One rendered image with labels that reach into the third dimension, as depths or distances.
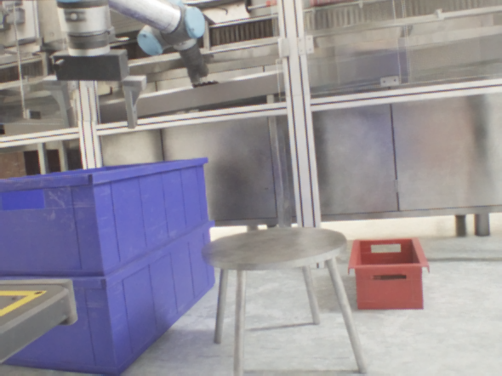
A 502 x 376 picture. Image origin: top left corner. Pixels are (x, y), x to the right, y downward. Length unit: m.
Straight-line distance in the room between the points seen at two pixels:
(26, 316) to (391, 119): 1.56
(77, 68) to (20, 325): 0.55
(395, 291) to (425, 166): 0.76
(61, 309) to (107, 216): 0.46
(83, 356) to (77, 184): 0.37
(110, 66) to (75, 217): 0.31
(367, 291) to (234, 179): 0.92
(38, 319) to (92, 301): 0.50
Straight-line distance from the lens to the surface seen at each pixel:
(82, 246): 0.93
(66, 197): 0.93
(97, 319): 0.97
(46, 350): 1.09
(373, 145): 1.79
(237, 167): 1.87
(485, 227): 1.94
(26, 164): 2.13
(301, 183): 1.49
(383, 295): 1.17
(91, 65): 0.86
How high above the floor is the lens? 0.45
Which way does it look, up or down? 4 degrees down
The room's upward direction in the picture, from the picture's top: 5 degrees counter-clockwise
